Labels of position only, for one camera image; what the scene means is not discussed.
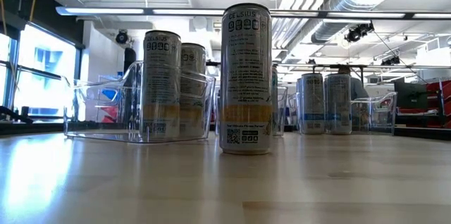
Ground red storage shelves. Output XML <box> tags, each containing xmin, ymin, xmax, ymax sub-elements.
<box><xmin>424</xmin><ymin>79</ymin><xmax>451</xmax><ymax>130</ymax></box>

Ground black ceiling spotlight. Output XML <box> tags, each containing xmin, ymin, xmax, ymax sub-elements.
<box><xmin>380</xmin><ymin>54</ymin><xmax>402</xmax><ymax>66</ymax></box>
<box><xmin>344</xmin><ymin>22</ymin><xmax>375</xmax><ymax>44</ymax></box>

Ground black aluminium table frame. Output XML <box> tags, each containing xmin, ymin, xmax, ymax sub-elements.
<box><xmin>0</xmin><ymin>120</ymin><xmax>451</xmax><ymax>141</ymax></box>

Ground black monitor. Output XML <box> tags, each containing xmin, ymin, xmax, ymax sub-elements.
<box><xmin>393</xmin><ymin>81</ymin><xmax>429</xmax><ymax>111</ymax></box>

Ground Celsius Arctic Vibe can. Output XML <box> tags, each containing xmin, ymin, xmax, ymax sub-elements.
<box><xmin>323</xmin><ymin>73</ymin><xmax>352</xmax><ymax>135</ymax></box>
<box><xmin>295</xmin><ymin>77</ymin><xmax>302</xmax><ymax>133</ymax></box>
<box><xmin>299</xmin><ymin>73</ymin><xmax>326</xmax><ymax>135</ymax></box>

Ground long ceiling light bar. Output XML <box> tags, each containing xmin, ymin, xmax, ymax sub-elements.
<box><xmin>55</xmin><ymin>5</ymin><xmax>451</xmax><ymax>20</ymax></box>

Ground window frame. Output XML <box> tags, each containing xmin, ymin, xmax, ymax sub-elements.
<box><xmin>0</xmin><ymin>23</ymin><xmax>84</xmax><ymax>123</ymax></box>

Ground round black ceiling camera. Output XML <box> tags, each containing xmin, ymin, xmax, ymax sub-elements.
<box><xmin>115</xmin><ymin>30</ymin><xmax>130</xmax><ymax>45</ymax></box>

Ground blue object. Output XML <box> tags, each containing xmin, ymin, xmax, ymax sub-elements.
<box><xmin>101</xmin><ymin>88</ymin><xmax>119</xmax><ymax>101</ymax></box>

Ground white ceiling baffles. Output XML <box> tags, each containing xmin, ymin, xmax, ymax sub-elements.
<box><xmin>271</xmin><ymin>0</ymin><xmax>318</xmax><ymax>81</ymax></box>

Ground silver ceiling duct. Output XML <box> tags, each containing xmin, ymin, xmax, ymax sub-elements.
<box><xmin>311</xmin><ymin>0</ymin><xmax>409</xmax><ymax>44</ymax></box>

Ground white ceiling fixture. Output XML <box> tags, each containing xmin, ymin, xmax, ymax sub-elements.
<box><xmin>188</xmin><ymin>17</ymin><xmax>216</xmax><ymax>35</ymax></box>

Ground black upright post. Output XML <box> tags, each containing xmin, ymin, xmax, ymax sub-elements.
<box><xmin>123</xmin><ymin>46</ymin><xmax>137</xmax><ymax>126</ymax></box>

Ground clear plastic bin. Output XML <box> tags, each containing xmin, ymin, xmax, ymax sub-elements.
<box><xmin>271</xmin><ymin>85</ymin><xmax>289</xmax><ymax>137</ymax></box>
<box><xmin>288</xmin><ymin>92</ymin><xmax>398</xmax><ymax>136</ymax></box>
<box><xmin>63</xmin><ymin>60</ymin><xmax>216</xmax><ymax>144</ymax></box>

